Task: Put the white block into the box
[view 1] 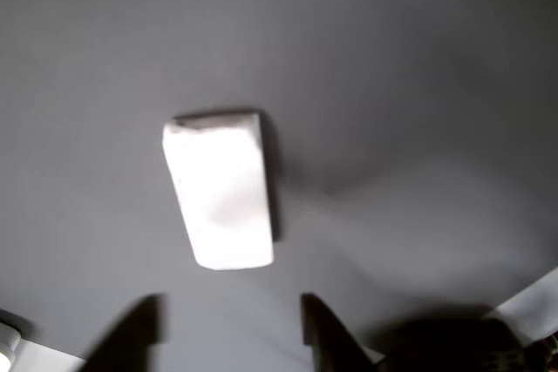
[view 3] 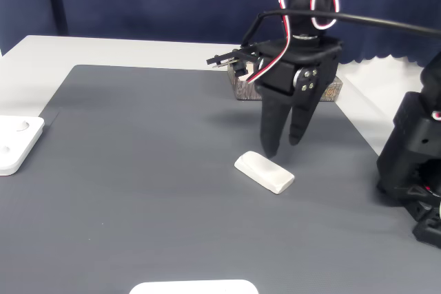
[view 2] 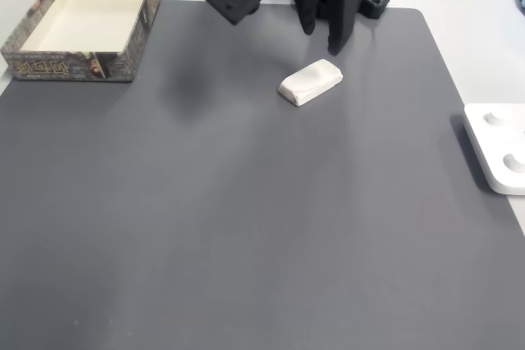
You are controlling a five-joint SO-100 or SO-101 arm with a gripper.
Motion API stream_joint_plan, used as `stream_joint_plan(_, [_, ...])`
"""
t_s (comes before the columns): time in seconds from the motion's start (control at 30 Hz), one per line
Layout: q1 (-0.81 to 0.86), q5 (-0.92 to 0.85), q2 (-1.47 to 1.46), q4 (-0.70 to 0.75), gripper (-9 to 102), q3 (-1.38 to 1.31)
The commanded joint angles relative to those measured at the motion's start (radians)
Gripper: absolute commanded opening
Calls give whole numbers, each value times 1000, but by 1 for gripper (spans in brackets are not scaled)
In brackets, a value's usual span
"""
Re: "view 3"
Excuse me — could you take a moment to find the bark-print cardboard box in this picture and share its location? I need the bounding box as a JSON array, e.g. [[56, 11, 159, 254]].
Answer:
[[227, 54, 345, 103]]

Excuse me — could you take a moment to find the white block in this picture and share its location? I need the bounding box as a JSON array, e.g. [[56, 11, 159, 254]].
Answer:
[[234, 150, 296, 195]]

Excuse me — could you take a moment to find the black camera board module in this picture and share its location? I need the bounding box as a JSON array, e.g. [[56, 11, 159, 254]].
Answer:
[[205, 44, 259, 80]]

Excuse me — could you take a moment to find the grey table mat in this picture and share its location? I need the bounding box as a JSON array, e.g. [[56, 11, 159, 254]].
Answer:
[[0, 64, 441, 294]]

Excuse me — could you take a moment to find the black camera cable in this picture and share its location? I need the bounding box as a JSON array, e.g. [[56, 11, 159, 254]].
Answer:
[[240, 10, 441, 49]]

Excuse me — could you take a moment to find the white rounded flat device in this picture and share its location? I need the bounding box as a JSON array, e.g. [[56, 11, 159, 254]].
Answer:
[[129, 279, 259, 294]]

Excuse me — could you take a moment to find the white device with two dimples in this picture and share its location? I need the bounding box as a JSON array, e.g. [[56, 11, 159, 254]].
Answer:
[[0, 116, 46, 176]]

